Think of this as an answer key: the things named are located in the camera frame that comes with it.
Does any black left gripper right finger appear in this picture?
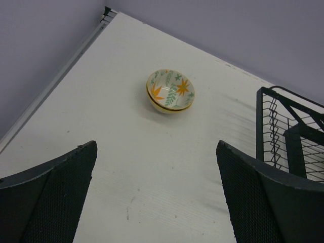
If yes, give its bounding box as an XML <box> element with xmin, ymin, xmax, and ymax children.
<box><xmin>216</xmin><ymin>141</ymin><xmax>323</xmax><ymax>242</ymax></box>

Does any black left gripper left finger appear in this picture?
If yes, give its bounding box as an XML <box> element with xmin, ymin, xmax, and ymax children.
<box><xmin>1</xmin><ymin>141</ymin><xmax>98</xmax><ymax>242</ymax></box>

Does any yellow sun pattern bowl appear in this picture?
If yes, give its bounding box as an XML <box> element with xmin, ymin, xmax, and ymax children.
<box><xmin>146</xmin><ymin>89</ymin><xmax>192</xmax><ymax>114</ymax></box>

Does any white floral leaf bowl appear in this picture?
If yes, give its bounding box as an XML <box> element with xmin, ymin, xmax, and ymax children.
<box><xmin>146</xmin><ymin>69</ymin><xmax>195</xmax><ymax>110</ymax></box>

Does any black wire dish rack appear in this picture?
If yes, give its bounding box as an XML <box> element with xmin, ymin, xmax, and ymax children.
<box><xmin>256</xmin><ymin>86</ymin><xmax>323</xmax><ymax>183</ymax></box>

